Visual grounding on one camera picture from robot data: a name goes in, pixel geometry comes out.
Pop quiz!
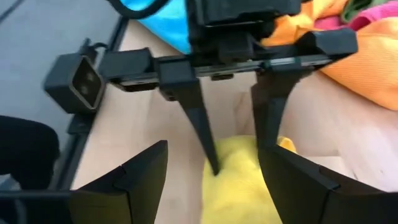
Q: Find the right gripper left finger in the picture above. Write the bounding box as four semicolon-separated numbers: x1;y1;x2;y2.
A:
70;139;169;224

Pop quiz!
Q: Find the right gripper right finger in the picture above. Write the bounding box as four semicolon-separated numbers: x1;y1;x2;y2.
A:
257;144;383;224

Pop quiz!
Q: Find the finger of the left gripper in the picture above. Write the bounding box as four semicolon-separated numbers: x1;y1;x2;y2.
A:
251;70;313;150
158;58;221;177

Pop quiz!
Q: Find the yellow microfiber towel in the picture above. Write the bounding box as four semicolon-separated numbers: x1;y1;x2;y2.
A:
200;135;298;224

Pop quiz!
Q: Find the orange microfiber towel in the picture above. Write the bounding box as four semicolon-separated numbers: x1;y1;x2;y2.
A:
261;0;349;47
320;17;398;112

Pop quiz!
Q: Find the blue microfiber towel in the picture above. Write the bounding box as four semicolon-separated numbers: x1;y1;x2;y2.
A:
121;0;192;54

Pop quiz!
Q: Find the green microfiber towel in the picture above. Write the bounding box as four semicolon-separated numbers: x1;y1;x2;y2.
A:
340;0;393;22

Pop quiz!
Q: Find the pink microfiber towel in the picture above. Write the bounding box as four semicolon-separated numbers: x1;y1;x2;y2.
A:
313;1;398;32

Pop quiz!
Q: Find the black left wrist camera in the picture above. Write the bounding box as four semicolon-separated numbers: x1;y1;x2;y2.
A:
186;0;302;28

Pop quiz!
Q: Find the black aluminium table frame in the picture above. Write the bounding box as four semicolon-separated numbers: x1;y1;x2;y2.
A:
55;15;130;190

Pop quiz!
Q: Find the black table-level camera box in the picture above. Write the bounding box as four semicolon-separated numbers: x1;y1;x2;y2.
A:
44;52;106;115

